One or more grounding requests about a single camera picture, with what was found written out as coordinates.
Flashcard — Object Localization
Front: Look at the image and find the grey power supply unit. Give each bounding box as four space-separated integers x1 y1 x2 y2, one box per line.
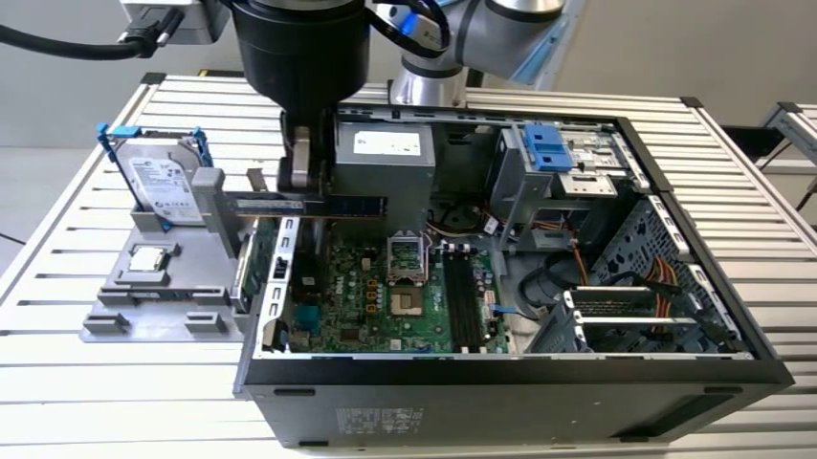
330 119 439 240

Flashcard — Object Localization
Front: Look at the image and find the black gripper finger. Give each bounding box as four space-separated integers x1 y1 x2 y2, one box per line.
316 110 337 195
276 110 328 217

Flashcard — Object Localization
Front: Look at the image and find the grey parts rack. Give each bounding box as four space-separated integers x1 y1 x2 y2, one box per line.
76 165 256 343

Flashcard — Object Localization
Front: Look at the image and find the grey metal drive cage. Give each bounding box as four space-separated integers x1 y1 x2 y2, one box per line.
487 121 639 252

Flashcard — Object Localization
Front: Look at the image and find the thick black camera cable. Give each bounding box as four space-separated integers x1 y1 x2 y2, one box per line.
0 9 188 62

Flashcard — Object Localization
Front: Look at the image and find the RAM slot with white latches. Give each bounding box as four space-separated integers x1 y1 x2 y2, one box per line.
463 243 489 355
447 243 471 355

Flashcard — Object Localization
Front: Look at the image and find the black cable loop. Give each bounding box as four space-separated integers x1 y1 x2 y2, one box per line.
516 251 579 322

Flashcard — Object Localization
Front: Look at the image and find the round dark cooler fan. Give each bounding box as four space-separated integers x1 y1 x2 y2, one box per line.
437 201 489 236

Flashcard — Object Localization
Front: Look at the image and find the large silver wrist camera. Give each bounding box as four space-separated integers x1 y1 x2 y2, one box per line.
118 0 232 45

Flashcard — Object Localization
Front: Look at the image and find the hard disk in blue carrier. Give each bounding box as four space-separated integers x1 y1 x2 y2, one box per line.
94 121 216 227

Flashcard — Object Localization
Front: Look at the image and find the metal socket cover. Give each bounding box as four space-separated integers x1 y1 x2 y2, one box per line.
387 230 427 284

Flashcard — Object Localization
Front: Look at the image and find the black PC case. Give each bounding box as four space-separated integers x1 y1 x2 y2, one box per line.
229 98 798 449

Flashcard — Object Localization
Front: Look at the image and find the green graphics card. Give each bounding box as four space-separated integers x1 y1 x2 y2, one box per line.
229 160 285 315

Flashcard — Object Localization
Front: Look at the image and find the silver CPU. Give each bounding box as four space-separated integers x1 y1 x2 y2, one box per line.
129 247 172 272

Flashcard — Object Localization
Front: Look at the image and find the RAM stick with black chips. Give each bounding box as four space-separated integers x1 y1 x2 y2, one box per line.
221 189 389 220
126 285 218 298

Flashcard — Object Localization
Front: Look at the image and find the aluminium slat side table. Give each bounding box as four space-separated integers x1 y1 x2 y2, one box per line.
755 100 817 211

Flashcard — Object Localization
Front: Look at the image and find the CPU socket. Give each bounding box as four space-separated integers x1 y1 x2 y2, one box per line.
389 285 427 317

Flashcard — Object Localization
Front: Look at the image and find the blue plastic drive latch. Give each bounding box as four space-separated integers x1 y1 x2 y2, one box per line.
519 122 569 173

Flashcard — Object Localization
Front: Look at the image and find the green motherboard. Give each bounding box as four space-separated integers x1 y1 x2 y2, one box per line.
285 238 515 356

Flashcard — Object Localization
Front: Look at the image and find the thin orange yellow wire bundle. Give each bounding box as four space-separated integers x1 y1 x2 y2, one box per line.
568 236 589 289

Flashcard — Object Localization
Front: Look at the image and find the white fan wire bundle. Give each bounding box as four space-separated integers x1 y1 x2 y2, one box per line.
423 220 489 244

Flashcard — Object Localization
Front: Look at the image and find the small silver wrist camera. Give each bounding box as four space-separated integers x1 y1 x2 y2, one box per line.
372 0 452 55

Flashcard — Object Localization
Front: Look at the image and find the perforated metal disk bay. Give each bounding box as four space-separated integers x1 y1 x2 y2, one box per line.
527 193 748 358

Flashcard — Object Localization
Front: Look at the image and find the wide orange yellow wire ribbon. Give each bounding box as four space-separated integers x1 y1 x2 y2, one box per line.
640 256 682 336

